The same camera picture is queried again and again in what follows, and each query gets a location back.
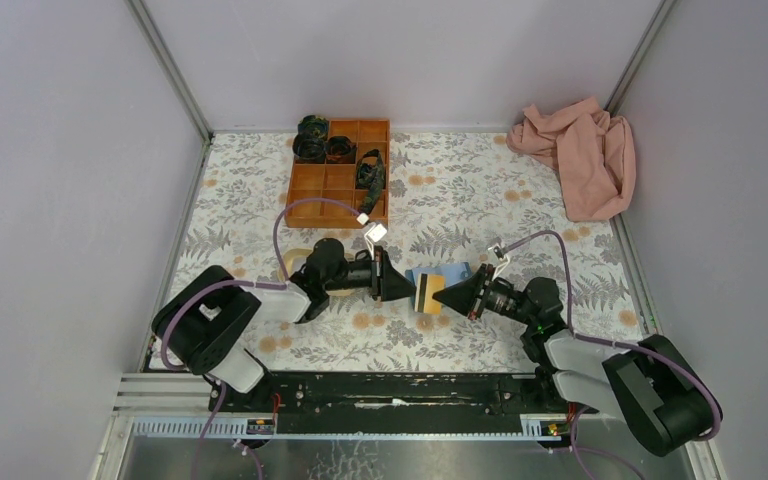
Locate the orange compartment organizer box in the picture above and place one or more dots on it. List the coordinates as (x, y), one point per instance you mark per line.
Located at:
(322, 196)

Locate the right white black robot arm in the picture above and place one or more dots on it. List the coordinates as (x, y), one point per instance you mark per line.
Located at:
(648, 385)

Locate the beige oval tray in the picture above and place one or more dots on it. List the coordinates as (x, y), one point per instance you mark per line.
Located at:
(293, 260)

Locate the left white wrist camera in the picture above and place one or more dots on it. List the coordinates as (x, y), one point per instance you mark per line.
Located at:
(373, 231)

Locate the dark rolled belt middle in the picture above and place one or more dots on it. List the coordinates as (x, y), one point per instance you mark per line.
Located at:
(340, 150)

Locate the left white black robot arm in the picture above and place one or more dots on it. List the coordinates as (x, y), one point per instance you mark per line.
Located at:
(203, 325)

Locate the floral patterned table mat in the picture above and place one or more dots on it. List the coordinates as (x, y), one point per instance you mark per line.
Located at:
(455, 195)

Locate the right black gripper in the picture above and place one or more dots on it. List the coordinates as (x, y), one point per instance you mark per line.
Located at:
(465, 295)

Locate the dark rolled belt outside box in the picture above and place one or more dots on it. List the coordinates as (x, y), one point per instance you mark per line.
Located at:
(313, 126)

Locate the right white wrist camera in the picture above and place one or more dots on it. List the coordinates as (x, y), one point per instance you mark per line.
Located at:
(500, 251)

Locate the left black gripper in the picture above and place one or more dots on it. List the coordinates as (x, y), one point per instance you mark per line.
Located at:
(385, 282)

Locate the blue leather card holder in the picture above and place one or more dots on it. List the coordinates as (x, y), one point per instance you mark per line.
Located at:
(453, 272)

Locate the gold striped credit card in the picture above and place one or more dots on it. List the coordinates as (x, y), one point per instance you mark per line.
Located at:
(427, 285)

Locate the pink crumpled cloth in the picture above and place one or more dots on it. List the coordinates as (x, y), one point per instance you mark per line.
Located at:
(592, 153)

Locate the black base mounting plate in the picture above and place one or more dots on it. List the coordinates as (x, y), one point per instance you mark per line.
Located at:
(312, 403)

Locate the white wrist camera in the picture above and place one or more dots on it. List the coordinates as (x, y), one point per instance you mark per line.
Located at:
(373, 231)
(500, 251)

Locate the dark rolled belt top-left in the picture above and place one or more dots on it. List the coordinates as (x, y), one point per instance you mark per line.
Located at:
(309, 148)

